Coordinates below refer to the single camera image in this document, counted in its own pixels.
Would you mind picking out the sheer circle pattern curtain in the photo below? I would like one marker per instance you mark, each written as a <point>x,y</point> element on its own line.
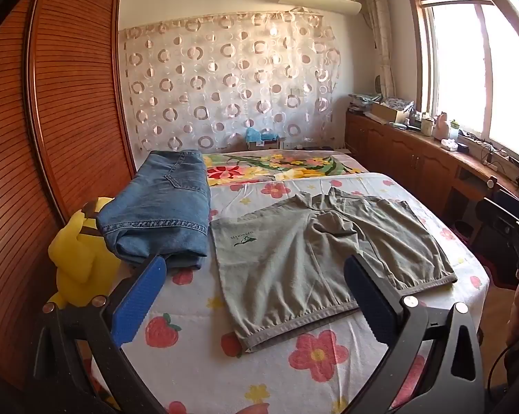
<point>225,86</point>

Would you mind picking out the white air deflector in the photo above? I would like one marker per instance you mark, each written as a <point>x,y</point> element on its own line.
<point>319,2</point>

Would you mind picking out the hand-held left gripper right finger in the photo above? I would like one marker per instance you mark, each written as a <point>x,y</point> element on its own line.
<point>371,299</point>

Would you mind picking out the pale patterned window curtain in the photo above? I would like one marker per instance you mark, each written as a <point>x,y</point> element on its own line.
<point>380,34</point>

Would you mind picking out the yellow plush toy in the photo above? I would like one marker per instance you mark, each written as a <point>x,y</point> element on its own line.
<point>82,263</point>

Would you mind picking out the blue denim jeans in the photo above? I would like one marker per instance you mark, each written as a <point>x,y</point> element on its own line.
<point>164,207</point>

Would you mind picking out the wooden framed window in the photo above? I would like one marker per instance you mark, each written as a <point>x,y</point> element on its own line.
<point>458,64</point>

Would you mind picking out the olive green pants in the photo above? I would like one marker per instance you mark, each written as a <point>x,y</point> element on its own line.
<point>285,267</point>

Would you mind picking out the wooden slatted wardrobe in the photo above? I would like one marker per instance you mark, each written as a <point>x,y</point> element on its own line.
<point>69,95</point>

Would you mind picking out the cluttered pile of papers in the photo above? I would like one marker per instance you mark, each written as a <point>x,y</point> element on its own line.
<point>363,102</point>

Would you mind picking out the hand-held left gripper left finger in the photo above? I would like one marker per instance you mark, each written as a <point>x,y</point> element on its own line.
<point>138,299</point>

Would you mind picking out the patterned folded cloth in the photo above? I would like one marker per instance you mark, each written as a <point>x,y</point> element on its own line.
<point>399,103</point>

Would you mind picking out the open cardboard box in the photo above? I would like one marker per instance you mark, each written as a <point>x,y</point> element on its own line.
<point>389,113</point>

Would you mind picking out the pink floral blanket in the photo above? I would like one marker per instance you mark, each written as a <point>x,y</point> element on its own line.
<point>285,166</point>

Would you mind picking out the small cardboard box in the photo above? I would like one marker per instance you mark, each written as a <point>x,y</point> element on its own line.
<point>263,144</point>

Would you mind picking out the small black box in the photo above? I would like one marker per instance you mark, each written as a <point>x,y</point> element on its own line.
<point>464,148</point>

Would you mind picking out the long wooden cabinet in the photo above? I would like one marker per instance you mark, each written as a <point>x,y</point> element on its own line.
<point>397,155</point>

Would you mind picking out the blue plastic bag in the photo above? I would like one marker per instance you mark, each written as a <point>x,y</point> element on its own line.
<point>257,134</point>

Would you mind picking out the white strawberry print blanket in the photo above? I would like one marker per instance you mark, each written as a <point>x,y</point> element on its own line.
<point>190,306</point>

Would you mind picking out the flat black device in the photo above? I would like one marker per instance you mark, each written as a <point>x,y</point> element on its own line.
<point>313,148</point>

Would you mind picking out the white tissue box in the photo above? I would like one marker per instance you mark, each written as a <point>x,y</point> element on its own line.
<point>449,144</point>

